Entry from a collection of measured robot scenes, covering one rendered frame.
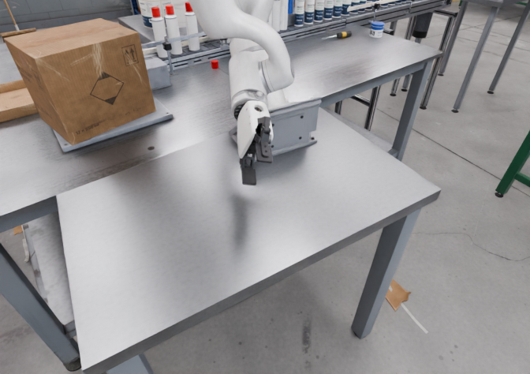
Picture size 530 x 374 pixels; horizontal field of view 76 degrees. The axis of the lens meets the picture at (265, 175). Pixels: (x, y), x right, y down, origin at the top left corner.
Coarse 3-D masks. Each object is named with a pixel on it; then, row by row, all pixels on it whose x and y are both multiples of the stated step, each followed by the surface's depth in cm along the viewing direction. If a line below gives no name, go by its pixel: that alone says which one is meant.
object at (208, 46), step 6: (342, 18) 203; (312, 24) 192; (318, 24) 193; (288, 30) 184; (294, 30) 185; (216, 42) 169; (186, 48) 162; (204, 48) 162; (210, 48) 162; (216, 48) 163; (186, 54) 155; (162, 60) 150
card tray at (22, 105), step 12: (0, 84) 133; (12, 84) 136; (24, 84) 138; (0, 96) 133; (12, 96) 133; (24, 96) 133; (0, 108) 125; (12, 108) 118; (24, 108) 120; (0, 120) 117
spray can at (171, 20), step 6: (168, 6) 142; (168, 12) 144; (168, 18) 144; (174, 18) 145; (168, 24) 146; (174, 24) 147; (168, 30) 148; (174, 30) 148; (168, 36) 151; (174, 36) 149; (174, 42) 151; (180, 42) 152; (174, 48) 152; (180, 48) 154; (174, 54) 154; (180, 54) 155
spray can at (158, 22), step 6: (156, 12) 140; (156, 18) 142; (162, 18) 143; (156, 24) 142; (162, 24) 144; (156, 30) 144; (162, 30) 145; (156, 36) 146; (162, 36) 146; (162, 48) 149; (162, 54) 150
